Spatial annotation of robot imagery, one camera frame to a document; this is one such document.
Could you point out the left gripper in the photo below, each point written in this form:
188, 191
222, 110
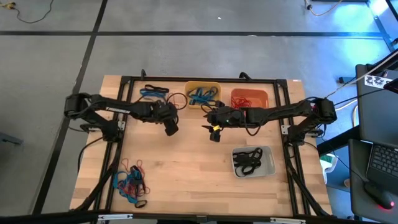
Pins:
161, 112

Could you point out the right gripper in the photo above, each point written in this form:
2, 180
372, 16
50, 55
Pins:
228, 117

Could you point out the black wide rubber band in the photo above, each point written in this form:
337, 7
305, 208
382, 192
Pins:
245, 169
248, 154
155, 87
135, 170

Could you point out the red thin rubber band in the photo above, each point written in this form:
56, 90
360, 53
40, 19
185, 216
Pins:
247, 102
239, 101
146, 189
186, 102
121, 164

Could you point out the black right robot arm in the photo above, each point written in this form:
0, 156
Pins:
280, 112

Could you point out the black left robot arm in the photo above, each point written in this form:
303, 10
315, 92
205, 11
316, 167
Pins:
102, 104

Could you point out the small black rubber band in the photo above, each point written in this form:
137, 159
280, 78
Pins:
135, 204

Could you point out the yellow plastic basket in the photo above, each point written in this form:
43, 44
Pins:
191, 85

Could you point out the silver base mounting plate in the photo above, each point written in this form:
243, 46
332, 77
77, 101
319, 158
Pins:
285, 129
121, 125

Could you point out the orange plastic basket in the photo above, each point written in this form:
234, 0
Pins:
258, 95

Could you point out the pale grey plastic basket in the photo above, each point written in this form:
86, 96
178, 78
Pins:
269, 168

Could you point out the black side desk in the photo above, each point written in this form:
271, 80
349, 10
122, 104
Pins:
379, 118

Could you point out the white marker sheet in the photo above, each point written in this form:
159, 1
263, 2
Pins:
376, 81

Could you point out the black laptop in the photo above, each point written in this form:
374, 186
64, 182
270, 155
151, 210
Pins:
384, 161

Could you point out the black computer mouse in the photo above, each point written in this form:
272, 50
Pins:
377, 194

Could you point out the black metal stand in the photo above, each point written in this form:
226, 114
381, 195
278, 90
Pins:
381, 26

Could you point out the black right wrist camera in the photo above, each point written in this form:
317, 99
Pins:
215, 137

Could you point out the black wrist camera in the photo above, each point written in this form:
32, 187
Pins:
215, 137
171, 128

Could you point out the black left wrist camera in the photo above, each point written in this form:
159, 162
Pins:
171, 128

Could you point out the black frame clamp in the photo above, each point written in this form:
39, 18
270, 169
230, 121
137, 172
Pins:
143, 74
244, 75

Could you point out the black aluminium table frame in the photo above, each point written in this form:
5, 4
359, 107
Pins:
202, 78

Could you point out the silver frame bracket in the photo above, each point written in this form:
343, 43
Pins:
115, 217
287, 221

